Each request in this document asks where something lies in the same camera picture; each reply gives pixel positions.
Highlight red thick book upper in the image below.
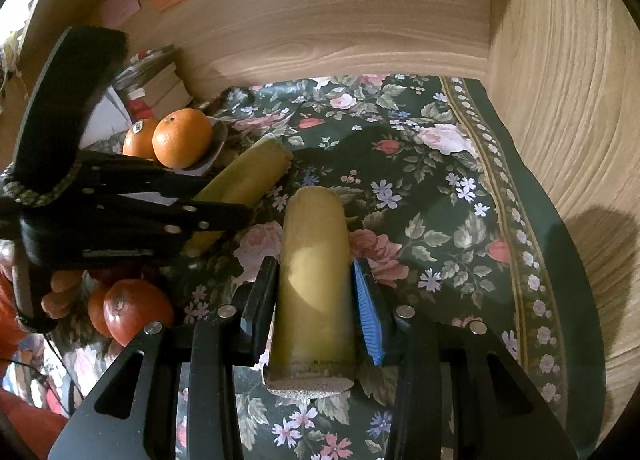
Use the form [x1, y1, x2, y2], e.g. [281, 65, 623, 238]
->
[126, 62, 180, 106]

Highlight red thick book lower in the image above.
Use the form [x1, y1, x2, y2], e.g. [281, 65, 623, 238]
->
[128, 81, 193, 121]

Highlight small mandarin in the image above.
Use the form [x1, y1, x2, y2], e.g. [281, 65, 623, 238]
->
[87, 284, 112, 339]

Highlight large orange with Dole sticker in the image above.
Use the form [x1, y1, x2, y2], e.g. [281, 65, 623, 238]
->
[122, 118, 158, 160]

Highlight stack of papers and booklets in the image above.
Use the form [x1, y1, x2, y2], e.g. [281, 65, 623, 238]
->
[112, 45, 178, 90]

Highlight dark purple round plate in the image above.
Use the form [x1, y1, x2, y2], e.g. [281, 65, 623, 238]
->
[176, 116, 229, 177]

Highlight red thick book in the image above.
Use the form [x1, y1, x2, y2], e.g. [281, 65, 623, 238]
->
[126, 62, 180, 106]
[128, 81, 193, 121]

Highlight pink sticky note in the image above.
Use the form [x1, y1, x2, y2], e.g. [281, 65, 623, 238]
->
[99, 0, 141, 29]

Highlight white paper sheets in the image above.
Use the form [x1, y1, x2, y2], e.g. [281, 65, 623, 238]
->
[79, 86, 131, 149]

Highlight red apple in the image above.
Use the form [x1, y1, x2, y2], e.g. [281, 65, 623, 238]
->
[103, 279, 174, 346]

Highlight yellow sugarcane piece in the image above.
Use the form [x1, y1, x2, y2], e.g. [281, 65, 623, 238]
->
[264, 186, 356, 399]
[181, 135, 293, 258]

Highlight floral dark green cloth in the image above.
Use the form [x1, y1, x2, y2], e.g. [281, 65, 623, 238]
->
[39, 73, 608, 460]

